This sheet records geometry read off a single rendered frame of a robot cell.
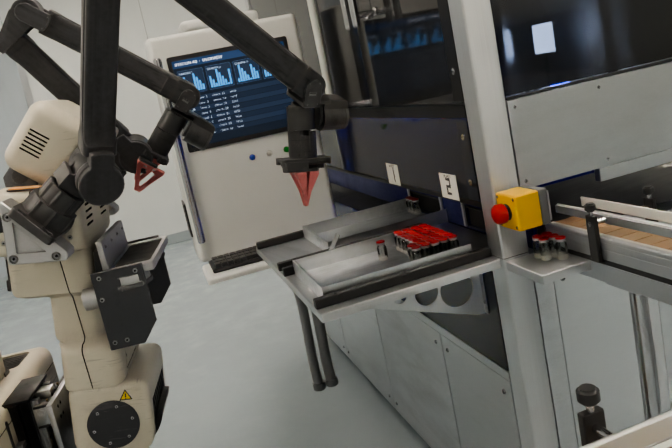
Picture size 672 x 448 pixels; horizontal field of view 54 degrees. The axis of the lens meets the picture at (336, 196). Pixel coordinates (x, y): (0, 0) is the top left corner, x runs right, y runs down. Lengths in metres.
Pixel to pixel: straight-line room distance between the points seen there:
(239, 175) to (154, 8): 4.71
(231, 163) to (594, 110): 1.20
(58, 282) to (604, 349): 1.18
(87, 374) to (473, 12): 1.05
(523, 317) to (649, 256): 0.35
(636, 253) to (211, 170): 1.41
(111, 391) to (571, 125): 1.10
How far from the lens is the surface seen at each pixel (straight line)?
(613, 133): 1.54
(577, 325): 1.57
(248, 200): 2.25
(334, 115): 1.35
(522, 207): 1.31
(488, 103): 1.37
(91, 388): 1.47
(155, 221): 6.83
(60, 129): 1.36
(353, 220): 1.97
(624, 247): 1.28
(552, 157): 1.45
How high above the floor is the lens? 1.32
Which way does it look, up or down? 10 degrees down
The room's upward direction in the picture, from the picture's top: 12 degrees counter-clockwise
